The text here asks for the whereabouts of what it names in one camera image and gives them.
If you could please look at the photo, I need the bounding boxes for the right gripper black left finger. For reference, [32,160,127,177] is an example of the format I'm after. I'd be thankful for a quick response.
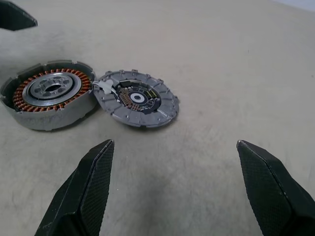
[33,139,115,236]

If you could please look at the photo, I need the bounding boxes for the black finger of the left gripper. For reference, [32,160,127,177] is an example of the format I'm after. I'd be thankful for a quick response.
[0,0,38,31]

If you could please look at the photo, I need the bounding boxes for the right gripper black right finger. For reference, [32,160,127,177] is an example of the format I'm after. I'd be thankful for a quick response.
[236,140,315,236]

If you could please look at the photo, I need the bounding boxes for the grey motor housing copper windings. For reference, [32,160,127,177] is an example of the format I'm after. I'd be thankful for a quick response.
[0,59,98,131]

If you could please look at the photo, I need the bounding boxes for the grey motor cover circuit board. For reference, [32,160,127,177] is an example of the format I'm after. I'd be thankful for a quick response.
[93,68,180,129]

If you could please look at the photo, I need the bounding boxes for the white wire connector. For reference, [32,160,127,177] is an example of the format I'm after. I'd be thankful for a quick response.
[93,78,114,94]

